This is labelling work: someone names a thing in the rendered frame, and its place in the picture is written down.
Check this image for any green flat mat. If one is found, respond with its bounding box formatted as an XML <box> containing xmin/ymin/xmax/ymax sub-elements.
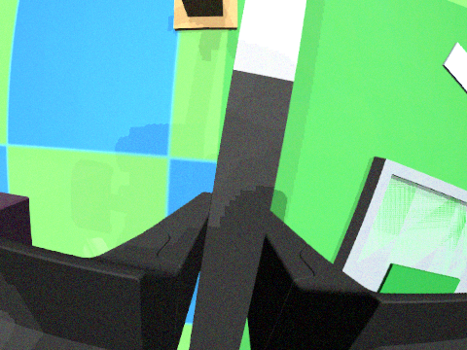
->
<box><xmin>271</xmin><ymin>0</ymin><xmax>467</xmax><ymax>263</ymax></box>

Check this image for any white flat bar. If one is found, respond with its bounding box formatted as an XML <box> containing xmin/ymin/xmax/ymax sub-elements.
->
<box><xmin>443</xmin><ymin>43</ymin><xmax>467</xmax><ymax>93</ymax></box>

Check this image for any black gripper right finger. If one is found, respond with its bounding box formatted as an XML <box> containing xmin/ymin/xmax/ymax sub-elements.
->
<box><xmin>246</xmin><ymin>210</ymin><xmax>467</xmax><ymax>350</ymax></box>

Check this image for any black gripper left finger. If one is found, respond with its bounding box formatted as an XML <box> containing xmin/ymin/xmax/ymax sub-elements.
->
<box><xmin>0</xmin><ymin>192</ymin><xmax>213</xmax><ymax>350</ymax></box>

